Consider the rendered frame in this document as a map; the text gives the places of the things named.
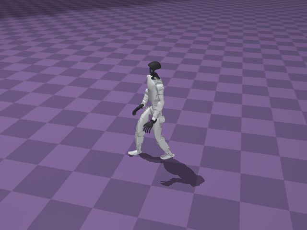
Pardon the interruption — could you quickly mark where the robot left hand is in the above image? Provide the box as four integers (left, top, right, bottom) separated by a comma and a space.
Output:
143, 119, 157, 133

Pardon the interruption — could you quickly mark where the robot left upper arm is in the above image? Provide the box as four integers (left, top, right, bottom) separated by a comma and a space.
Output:
155, 82, 165, 106

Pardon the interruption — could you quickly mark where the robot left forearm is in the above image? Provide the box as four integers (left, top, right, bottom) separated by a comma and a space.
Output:
152, 102, 163, 121

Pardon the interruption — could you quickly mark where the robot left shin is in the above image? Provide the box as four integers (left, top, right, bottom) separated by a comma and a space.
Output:
157, 138, 172, 156

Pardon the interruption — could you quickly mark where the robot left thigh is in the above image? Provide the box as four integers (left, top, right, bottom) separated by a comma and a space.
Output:
153, 113, 165, 143

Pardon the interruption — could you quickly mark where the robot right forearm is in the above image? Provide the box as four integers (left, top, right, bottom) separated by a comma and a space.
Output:
141, 92, 149, 108

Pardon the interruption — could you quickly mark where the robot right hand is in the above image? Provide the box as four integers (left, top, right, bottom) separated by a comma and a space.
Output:
132, 104, 144, 115

